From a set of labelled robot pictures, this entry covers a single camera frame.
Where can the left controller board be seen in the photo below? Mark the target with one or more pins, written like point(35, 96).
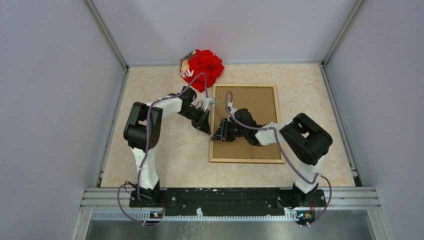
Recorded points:
point(156, 215)

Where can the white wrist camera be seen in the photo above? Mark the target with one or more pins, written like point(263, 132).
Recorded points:
point(231, 111)
point(206, 102)

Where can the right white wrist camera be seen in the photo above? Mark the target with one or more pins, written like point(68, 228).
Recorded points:
point(231, 111)

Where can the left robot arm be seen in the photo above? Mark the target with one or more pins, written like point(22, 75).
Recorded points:
point(143, 129)

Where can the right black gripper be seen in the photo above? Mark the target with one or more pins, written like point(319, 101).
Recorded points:
point(222, 134)

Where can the right controller board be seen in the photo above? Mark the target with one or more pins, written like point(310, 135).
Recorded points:
point(308, 216)

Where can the brown backing board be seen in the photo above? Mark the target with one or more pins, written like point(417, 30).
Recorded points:
point(262, 102)

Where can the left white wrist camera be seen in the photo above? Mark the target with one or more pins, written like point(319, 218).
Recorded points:
point(206, 102)

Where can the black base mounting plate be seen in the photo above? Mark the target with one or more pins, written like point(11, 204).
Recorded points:
point(228, 202)

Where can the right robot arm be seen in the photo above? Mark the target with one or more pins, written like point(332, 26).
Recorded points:
point(302, 142)

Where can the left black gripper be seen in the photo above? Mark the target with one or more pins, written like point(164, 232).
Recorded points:
point(204, 125)

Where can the aluminium rail front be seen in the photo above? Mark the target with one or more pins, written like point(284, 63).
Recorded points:
point(113, 203)

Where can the red crumpled cloth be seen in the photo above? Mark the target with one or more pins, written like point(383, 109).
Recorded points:
point(201, 61)

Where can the controller board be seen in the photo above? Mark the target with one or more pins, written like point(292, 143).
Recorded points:
point(308, 216)
point(156, 215)

